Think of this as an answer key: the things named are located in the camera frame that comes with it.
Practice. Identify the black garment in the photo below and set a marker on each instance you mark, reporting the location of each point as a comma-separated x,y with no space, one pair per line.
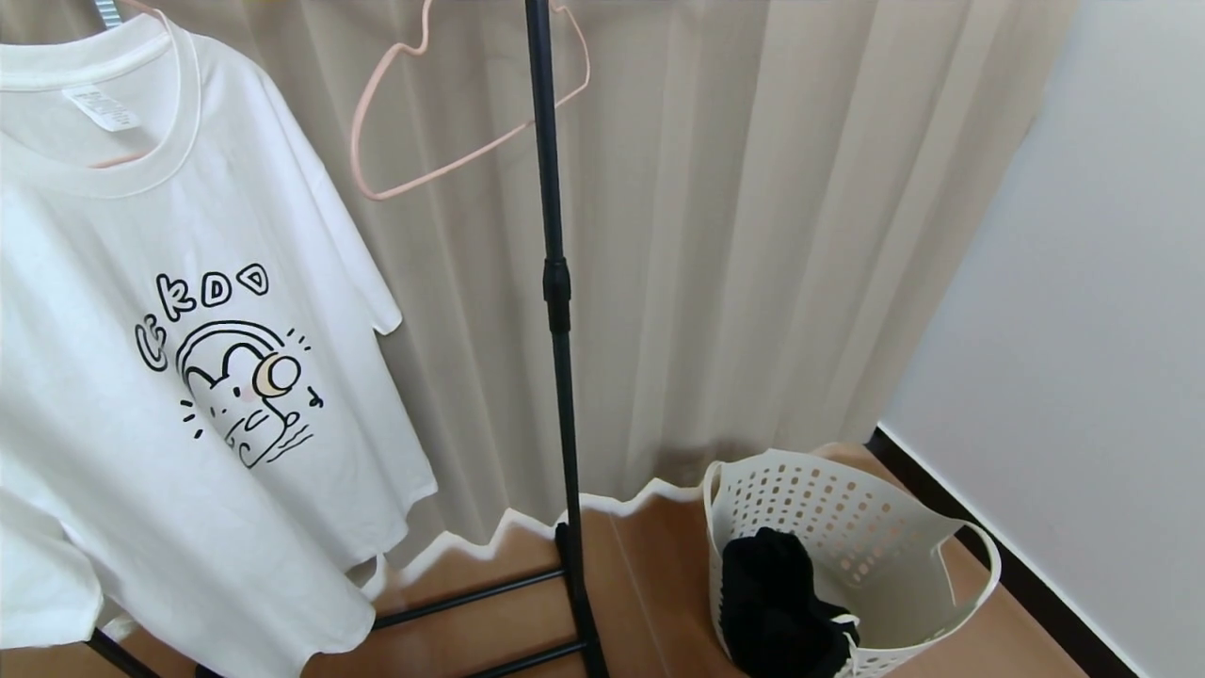
772,603

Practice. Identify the white printed t-shirt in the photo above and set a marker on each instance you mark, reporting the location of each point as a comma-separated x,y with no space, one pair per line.
141,471

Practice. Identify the pink clothes hanger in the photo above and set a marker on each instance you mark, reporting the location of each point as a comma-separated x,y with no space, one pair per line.
108,11
452,166

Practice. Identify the black clothes rack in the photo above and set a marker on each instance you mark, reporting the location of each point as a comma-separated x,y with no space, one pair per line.
555,282

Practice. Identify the white laundry basket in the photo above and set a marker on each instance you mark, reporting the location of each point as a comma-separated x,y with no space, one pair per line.
885,584

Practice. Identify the beige curtain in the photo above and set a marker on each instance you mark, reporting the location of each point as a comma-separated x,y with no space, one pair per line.
753,235

